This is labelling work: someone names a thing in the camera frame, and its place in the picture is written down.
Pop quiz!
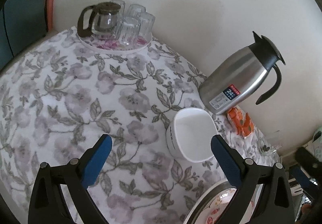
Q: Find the white floral plate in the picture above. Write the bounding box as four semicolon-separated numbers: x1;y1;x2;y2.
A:
191;187;262;224

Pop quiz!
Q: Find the large plate dark rim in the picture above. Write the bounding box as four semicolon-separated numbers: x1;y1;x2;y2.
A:
182;179;264;224

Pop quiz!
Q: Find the grey floral tablecloth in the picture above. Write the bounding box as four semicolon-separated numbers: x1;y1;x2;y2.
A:
0;27;280;224

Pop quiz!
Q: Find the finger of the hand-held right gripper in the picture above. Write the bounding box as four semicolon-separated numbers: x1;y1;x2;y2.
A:
289;166;315;193
295;147;322;180

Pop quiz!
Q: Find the blue cabinet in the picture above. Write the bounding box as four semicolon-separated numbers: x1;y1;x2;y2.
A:
0;0;51;69

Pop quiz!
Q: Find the white round tray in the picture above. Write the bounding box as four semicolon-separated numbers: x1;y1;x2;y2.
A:
77;27;153;53

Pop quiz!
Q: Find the stainless steel thermos jug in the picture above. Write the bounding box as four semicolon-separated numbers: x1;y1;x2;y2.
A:
198;31;286;115

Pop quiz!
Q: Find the clear glass mug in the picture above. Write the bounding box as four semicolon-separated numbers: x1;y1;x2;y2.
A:
257;136;278;158

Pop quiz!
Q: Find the glass teapot with black handle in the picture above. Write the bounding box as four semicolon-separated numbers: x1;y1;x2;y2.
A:
77;2;122;38

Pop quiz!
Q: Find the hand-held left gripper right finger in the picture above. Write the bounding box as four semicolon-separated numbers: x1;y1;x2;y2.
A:
211;134;295;224

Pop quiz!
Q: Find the orange snack packet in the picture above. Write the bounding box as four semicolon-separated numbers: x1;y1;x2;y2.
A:
228;107;244;134
239;113;254;138

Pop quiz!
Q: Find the small white bowl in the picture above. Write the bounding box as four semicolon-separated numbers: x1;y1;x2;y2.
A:
165;108;220;163

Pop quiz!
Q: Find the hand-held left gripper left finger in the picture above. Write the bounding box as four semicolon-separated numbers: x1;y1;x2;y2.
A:
28;134;113;224

